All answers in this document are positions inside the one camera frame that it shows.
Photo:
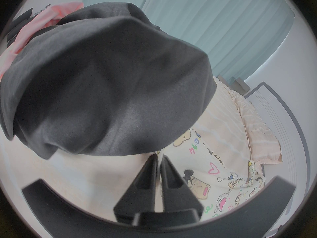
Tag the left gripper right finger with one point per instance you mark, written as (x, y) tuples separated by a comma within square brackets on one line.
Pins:
[(178, 197)]

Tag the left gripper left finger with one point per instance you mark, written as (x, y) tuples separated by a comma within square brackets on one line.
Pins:
[(138, 197)]

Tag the white printed pyjama top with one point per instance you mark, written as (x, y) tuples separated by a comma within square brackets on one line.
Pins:
[(213, 177)]

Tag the bed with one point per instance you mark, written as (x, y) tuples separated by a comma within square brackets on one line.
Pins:
[(74, 182)]

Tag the pale pink striped pillow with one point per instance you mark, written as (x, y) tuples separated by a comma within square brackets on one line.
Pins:
[(260, 132)]

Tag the black garment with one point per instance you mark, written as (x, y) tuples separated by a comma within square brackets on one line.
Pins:
[(99, 83)]

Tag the grey bedside table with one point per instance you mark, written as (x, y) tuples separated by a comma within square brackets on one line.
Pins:
[(239, 84)]

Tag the pink garment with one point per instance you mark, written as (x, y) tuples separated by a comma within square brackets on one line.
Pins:
[(32, 28)]

